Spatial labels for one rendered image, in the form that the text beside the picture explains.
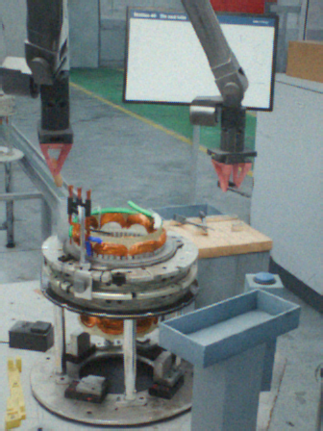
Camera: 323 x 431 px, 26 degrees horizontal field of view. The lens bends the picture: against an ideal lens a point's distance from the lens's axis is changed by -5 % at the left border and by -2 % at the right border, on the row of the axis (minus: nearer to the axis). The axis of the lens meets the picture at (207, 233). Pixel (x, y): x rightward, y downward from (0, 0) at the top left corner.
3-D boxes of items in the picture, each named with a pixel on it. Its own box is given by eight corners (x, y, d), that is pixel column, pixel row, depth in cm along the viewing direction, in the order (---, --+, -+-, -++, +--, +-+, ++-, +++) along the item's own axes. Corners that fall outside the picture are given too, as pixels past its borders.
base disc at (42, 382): (15, 347, 163) (14, 344, 163) (167, 329, 179) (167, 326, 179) (49, 443, 130) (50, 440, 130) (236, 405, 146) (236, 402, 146)
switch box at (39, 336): (18, 336, 171) (17, 316, 170) (56, 342, 170) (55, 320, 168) (8, 347, 166) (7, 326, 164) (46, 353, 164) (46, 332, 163)
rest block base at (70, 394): (72, 386, 147) (72, 379, 147) (108, 392, 146) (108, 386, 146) (63, 397, 143) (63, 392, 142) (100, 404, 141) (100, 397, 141)
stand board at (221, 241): (160, 231, 174) (161, 220, 173) (231, 223, 182) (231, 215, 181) (196, 259, 157) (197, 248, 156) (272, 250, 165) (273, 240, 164)
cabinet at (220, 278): (158, 329, 182) (161, 231, 173) (223, 319, 190) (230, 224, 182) (191, 363, 165) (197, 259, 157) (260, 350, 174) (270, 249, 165)
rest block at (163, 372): (152, 382, 148) (153, 361, 146) (162, 370, 153) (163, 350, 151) (172, 387, 146) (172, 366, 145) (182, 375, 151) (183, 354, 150)
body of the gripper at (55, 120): (40, 143, 133) (39, 106, 130) (37, 128, 142) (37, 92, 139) (73, 142, 135) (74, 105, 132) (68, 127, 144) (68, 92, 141)
